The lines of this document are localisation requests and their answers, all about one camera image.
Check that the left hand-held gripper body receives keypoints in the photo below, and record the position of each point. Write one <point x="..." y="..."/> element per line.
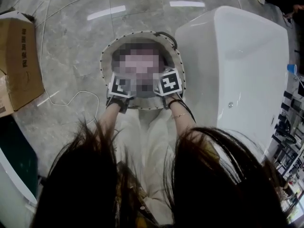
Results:
<point x="120" y="85"/>

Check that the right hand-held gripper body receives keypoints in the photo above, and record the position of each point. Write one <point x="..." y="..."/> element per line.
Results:
<point x="169" y="83"/>

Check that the beige studded laundry basket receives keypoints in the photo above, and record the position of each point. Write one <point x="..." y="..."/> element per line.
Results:
<point x="147" y="102"/>

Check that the pink cloth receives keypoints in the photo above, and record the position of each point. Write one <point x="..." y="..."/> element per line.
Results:
<point x="140" y="63"/>

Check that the person's right forearm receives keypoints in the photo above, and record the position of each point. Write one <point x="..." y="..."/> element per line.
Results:
<point x="181" y="126"/>

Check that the person's left forearm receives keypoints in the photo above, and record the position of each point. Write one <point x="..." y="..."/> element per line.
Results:
<point x="109" y="123"/>

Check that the chrome overflow knob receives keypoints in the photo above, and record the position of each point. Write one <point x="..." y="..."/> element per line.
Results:
<point x="230" y="105"/>

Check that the person's cream skirt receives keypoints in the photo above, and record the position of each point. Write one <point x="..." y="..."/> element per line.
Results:
<point x="147" y="151"/>

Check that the white bathtub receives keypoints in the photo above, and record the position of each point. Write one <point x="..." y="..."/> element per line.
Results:
<point x="249" y="56"/>

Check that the large open cardboard box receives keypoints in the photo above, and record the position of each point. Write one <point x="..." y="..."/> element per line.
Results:
<point x="21" y="63"/>

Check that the small cardboard box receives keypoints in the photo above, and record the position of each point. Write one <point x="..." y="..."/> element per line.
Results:
<point x="6" y="98"/>

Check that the blue paper cup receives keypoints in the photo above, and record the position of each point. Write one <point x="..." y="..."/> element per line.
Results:
<point x="291" y="69"/>

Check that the person's yellow plaid shirt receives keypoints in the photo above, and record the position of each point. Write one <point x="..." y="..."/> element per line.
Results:
<point x="142" y="221"/>

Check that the white ceramic fixture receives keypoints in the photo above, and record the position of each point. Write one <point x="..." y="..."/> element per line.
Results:
<point x="14" y="193"/>

